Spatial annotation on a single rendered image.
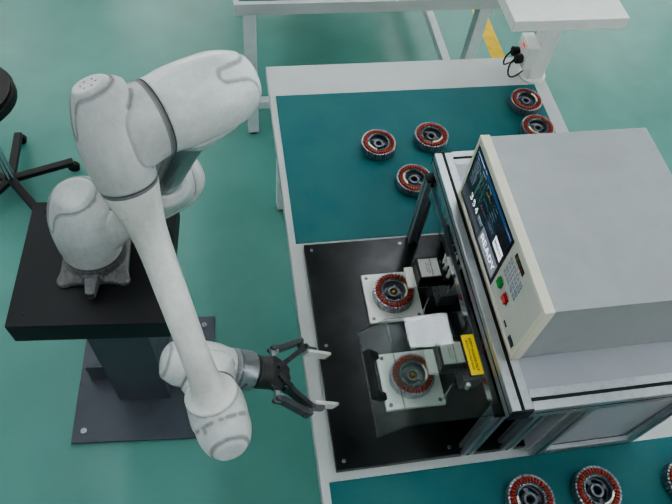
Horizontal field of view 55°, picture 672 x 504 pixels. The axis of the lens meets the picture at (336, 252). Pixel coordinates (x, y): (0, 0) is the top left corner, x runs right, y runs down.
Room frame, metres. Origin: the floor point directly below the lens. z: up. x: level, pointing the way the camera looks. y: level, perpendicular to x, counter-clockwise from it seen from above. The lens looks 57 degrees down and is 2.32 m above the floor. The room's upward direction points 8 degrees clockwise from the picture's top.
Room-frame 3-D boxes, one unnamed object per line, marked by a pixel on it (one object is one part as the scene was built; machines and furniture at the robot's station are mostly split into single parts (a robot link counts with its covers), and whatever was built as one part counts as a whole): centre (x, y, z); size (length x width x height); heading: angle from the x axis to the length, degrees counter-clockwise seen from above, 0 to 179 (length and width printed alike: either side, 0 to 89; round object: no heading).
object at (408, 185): (1.33, -0.21, 0.77); 0.11 x 0.11 x 0.04
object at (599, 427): (0.57, -0.68, 0.91); 0.28 x 0.03 x 0.32; 105
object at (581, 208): (0.85, -0.52, 1.22); 0.44 x 0.39 x 0.20; 15
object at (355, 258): (0.78, -0.22, 0.76); 0.64 x 0.47 x 0.02; 15
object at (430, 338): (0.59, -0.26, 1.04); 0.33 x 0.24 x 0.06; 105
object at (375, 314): (0.90, -0.17, 0.78); 0.15 x 0.15 x 0.01; 15
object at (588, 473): (0.45, -0.70, 0.77); 0.11 x 0.11 x 0.04
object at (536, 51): (1.81, -0.52, 0.98); 0.37 x 0.35 x 0.46; 15
